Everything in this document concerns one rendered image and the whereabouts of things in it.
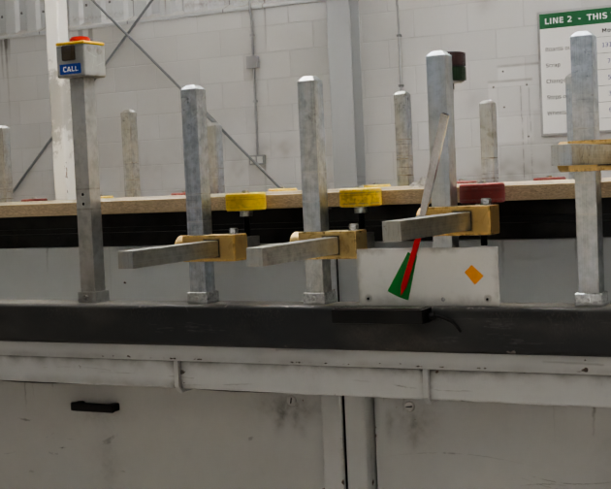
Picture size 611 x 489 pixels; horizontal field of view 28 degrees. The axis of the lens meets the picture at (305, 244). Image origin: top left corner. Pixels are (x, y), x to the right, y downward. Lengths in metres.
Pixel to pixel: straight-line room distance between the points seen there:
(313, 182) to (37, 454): 1.10
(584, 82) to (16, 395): 1.58
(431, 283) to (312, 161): 0.31
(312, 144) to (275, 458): 0.74
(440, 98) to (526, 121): 7.44
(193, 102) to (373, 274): 0.49
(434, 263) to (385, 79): 7.88
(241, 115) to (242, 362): 8.28
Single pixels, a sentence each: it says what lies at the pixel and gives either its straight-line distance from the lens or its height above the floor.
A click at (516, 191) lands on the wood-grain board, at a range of 2.23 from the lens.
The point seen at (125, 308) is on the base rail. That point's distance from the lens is 2.40.
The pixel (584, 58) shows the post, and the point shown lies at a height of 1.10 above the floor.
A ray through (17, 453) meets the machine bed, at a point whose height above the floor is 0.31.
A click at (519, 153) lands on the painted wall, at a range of 9.54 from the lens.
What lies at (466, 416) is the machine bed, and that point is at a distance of 2.40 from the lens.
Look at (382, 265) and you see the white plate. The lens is 2.14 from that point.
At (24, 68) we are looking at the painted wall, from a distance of 11.93.
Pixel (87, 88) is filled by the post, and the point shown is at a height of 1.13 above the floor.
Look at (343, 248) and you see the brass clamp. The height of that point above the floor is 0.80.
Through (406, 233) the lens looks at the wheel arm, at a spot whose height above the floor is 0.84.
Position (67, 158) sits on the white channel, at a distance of 3.73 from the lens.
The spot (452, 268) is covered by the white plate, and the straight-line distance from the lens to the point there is 2.09.
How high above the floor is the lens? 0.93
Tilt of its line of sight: 3 degrees down
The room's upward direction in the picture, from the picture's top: 3 degrees counter-clockwise
